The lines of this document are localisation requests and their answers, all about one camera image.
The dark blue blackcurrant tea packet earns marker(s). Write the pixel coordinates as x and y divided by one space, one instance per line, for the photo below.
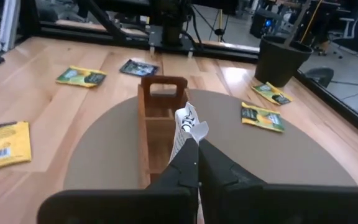
138 68

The yellow lemon tea packet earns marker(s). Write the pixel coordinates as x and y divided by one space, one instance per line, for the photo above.
261 118
79 76
272 93
5 140

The black plant pot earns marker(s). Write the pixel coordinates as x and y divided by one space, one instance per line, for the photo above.
278 65

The white orange tea packet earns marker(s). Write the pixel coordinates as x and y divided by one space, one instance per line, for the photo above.
183 124

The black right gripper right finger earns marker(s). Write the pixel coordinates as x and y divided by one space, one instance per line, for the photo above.
222 186

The black tripod stand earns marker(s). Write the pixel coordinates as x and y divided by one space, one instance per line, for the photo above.
219 31

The wooden tea organizer box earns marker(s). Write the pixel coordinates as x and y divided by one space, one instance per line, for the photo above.
163 102

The silver aluminium profile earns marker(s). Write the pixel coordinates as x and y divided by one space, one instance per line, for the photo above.
9 25

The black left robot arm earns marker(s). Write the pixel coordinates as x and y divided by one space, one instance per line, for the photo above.
171 28

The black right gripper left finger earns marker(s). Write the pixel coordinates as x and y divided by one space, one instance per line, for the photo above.
179 177

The black aluminium table frame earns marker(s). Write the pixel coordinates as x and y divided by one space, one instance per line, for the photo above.
89 37

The black computer tower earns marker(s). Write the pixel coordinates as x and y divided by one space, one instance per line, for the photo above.
259 28

